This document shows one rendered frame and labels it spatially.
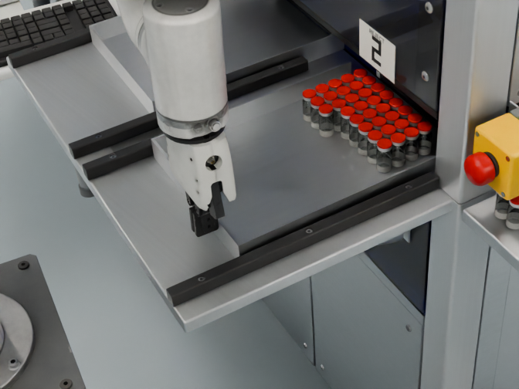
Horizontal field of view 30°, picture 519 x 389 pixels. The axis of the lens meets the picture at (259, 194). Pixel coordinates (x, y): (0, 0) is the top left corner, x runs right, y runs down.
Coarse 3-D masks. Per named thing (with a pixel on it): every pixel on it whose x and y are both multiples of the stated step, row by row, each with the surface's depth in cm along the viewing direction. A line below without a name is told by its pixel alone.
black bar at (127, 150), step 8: (136, 144) 140; (144, 144) 140; (120, 152) 139; (128, 152) 139; (136, 152) 139; (144, 152) 140; (152, 152) 140; (96, 160) 138; (104, 160) 138; (112, 160) 138; (120, 160) 138; (128, 160) 139; (136, 160) 140; (88, 168) 137; (96, 168) 137; (104, 168) 138; (112, 168) 138; (88, 176) 137; (96, 176) 138
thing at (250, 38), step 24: (240, 0) 172; (264, 0) 171; (96, 24) 163; (120, 24) 165; (240, 24) 166; (264, 24) 165; (288, 24) 165; (312, 24) 164; (120, 48) 163; (240, 48) 160; (264, 48) 160; (288, 48) 159; (312, 48) 155; (336, 48) 157; (120, 72) 155; (144, 72) 157; (240, 72) 150; (144, 96) 148
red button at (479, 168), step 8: (480, 152) 116; (472, 160) 115; (480, 160) 114; (488, 160) 115; (464, 168) 117; (472, 168) 115; (480, 168) 114; (488, 168) 114; (472, 176) 116; (480, 176) 115; (488, 176) 115; (480, 184) 116
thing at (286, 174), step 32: (288, 96) 147; (256, 128) 144; (288, 128) 143; (160, 160) 138; (256, 160) 138; (288, 160) 138; (320, 160) 137; (352, 160) 137; (416, 160) 136; (256, 192) 133; (288, 192) 132; (320, 192) 132; (352, 192) 127; (224, 224) 129; (256, 224) 128; (288, 224) 123
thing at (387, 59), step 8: (360, 24) 133; (360, 32) 134; (368, 32) 132; (376, 32) 130; (360, 40) 135; (368, 40) 133; (384, 40) 129; (360, 48) 136; (368, 48) 134; (376, 48) 132; (384, 48) 130; (392, 48) 128; (368, 56) 135; (376, 56) 133; (384, 56) 131; (392, 56) 129; (376, 64) 134; (384, 64) 132; (392, 64) 130; (384, 72) 132; (392, 72) 130; (392, 80) 131
